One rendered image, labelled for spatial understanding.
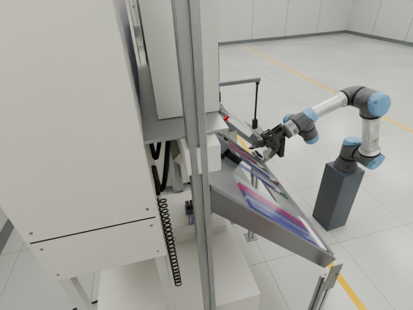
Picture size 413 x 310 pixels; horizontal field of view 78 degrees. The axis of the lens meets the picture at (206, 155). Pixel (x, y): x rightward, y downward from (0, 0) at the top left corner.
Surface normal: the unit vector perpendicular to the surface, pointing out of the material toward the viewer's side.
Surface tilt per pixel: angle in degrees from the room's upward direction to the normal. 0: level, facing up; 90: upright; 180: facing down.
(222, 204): 90
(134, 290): 0
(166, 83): 90
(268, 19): 90
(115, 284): 0
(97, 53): 90
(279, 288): 0
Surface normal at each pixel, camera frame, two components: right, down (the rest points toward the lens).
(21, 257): -0.04, -0.83
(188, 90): 0.24, 0.53
